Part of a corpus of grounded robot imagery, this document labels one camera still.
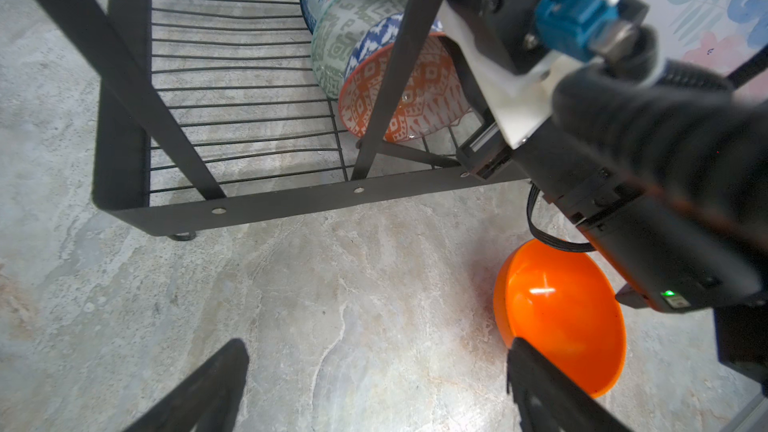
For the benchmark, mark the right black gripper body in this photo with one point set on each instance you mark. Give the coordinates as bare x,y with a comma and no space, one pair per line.
581,188

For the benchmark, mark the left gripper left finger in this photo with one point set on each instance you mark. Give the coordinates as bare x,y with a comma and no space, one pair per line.
207,400

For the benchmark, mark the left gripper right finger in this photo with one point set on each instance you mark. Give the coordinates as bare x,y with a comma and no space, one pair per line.
547,399

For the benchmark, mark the orange plastic bowl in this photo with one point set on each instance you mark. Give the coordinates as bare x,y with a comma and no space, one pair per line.
563,305

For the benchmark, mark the pink patterned bowl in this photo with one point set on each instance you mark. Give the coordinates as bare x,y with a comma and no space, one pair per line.
432,98

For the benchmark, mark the green patterned bowl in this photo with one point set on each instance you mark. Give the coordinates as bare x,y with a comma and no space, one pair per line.
341,25

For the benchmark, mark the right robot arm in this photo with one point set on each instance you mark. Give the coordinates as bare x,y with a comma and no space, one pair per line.
665,175

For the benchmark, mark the black wire dish rack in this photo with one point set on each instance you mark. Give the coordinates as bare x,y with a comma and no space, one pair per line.
209,116

